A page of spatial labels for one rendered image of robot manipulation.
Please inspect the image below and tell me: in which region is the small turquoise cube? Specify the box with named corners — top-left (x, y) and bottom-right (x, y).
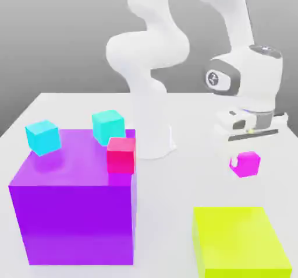
top-left (91, 110), bottom-right (127, 147)

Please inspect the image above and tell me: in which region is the large yellow-green box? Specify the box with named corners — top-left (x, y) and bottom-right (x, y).
top-left (192, 206), bottom-right (293, 278)

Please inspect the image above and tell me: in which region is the small magenta cube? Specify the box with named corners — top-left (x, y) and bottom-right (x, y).
top-left (229, 151), bottom-right (261, 179)

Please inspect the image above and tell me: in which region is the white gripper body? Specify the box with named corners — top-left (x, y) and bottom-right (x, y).
top-left (226, 128), bottom-right (280, 149)

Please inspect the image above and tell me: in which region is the small red cube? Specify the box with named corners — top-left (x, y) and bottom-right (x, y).
top-left (107, 137), bottom-right (137, 175)

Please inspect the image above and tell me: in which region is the large purple box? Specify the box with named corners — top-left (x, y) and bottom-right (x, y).
top-left (8, 128), bottom-right (137, 266)

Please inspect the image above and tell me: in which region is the small cyan cube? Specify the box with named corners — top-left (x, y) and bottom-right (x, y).
top-left (24, 119), bottom-right (62, 157)

